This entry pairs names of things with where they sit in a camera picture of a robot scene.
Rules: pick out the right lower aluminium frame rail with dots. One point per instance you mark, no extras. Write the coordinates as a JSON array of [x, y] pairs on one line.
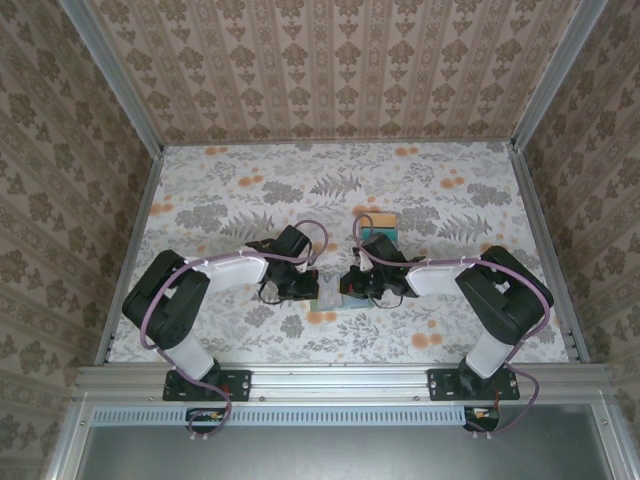
[[612, 445]]

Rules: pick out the right aluminium corner post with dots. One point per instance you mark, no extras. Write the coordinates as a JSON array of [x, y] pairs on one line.
[[556, 75]]

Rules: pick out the green card holder wallet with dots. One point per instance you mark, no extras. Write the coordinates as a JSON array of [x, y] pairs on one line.
[[360, 304]]

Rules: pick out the teal card with black stripe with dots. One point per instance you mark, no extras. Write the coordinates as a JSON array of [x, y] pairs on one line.
[[387, 233]]

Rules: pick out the thin aluminium wall-side rail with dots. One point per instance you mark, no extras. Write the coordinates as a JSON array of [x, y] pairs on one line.
[[340, 141]]

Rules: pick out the pale grey printed card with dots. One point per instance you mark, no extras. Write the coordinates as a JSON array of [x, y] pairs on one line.
[[330, 292]]

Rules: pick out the grey metal sheet panel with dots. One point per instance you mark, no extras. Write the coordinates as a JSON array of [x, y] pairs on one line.
[[340, 455]]

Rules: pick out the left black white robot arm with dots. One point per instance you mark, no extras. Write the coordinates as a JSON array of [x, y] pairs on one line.
[[230, 274]]

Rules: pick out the orange card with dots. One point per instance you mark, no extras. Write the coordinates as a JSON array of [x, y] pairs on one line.
[[386, 220]]

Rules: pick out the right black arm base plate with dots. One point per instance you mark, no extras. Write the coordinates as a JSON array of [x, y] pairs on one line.
[[442, 385]]

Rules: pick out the right black connector board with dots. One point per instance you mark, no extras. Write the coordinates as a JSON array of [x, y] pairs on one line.
[[482, 419]]

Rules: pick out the left lower aluminium frame rail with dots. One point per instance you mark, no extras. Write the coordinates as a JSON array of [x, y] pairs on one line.
[[65, 445]]

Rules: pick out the black connector board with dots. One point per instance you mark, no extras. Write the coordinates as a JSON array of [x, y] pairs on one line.
[[205, 420], [482, 419]]

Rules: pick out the stack of coloured sponges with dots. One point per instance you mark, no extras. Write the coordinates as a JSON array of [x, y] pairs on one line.
[[398, 237]]

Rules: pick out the aluminium side rail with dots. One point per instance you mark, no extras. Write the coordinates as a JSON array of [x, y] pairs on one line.
[[541, 225], [138, 225]]

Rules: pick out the left aluminium side rail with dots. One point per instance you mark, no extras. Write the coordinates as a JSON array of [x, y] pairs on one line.
[[138, 225]]

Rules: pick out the right aluminium side rail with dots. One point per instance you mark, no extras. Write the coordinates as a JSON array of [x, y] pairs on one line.
[[541, 225]]

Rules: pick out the aluminium frame rail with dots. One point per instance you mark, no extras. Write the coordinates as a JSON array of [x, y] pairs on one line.
[[612, 445], [65, 445]]

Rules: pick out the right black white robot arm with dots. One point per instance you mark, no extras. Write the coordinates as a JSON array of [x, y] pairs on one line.
[[432, 280]]

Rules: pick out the long aluminium table edge rail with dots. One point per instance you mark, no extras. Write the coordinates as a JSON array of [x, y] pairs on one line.
[[340, 382]]

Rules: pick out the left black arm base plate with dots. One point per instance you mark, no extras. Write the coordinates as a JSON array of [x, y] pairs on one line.
[[235, 385]]

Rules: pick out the left black connector board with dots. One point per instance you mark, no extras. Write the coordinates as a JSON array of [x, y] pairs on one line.
[[205, 420]]

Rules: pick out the left aluminium corner post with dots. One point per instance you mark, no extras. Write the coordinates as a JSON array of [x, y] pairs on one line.
[[121, 85]]

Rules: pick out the aluminium corner post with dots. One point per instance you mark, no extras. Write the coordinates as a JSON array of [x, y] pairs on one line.
[[121, 85], [556, 75]]

